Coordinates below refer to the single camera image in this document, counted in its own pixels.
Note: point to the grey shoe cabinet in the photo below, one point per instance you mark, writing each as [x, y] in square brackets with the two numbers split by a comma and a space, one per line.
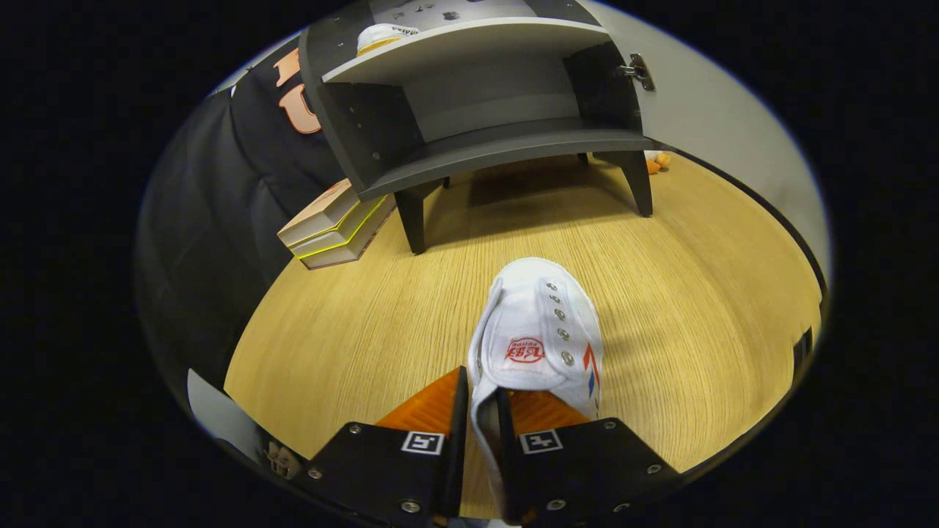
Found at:
[367, 125]

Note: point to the black backdrop cloth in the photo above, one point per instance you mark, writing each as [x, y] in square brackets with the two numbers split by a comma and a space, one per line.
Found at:
[213, 220]

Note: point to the orange plush toy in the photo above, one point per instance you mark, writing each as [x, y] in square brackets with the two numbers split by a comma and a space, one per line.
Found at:
[655, 164]

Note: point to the pink cover book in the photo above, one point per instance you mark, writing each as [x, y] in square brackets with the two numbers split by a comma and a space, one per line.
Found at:
[352, 251]

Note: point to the metal door hinge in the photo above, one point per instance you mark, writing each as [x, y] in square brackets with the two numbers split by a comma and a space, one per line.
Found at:
[637, 71]

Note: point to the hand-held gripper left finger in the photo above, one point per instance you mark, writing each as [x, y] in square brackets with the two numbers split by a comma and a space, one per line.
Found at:
[456, 455]

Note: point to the white canvas shoe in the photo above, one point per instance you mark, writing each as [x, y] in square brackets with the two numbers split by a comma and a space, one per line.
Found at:
[378, 37]
[535, 315]

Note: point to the yellow edged book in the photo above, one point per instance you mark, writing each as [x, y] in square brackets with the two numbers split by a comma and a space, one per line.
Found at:
[341, 236]

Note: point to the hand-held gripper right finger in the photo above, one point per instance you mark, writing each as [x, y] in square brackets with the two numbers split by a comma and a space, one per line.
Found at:
[506, 469]

